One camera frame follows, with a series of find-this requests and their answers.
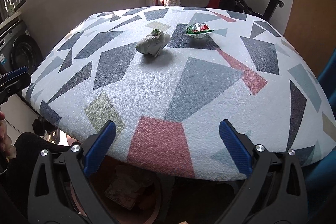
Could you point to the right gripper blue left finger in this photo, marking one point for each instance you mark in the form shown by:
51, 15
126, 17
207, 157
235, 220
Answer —
60, 191

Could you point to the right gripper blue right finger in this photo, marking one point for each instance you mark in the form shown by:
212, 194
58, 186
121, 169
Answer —
274, 191

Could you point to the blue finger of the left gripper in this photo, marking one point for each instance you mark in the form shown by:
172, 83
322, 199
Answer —
13, 82

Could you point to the green red snack wrapper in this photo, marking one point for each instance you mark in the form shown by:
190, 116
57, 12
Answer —
198, 30

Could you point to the brown round trash bin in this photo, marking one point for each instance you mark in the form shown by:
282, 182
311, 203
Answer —
128, 193

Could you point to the person left hand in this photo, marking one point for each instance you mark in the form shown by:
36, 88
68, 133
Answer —
6, 143

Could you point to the front-load washing machine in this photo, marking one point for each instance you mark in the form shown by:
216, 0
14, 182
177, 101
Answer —
18, 48

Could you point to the geometric patterned tablecloth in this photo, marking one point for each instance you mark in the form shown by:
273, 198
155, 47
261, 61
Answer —
167, 109

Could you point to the wooden wardrobe panel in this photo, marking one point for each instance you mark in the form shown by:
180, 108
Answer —
311, 30

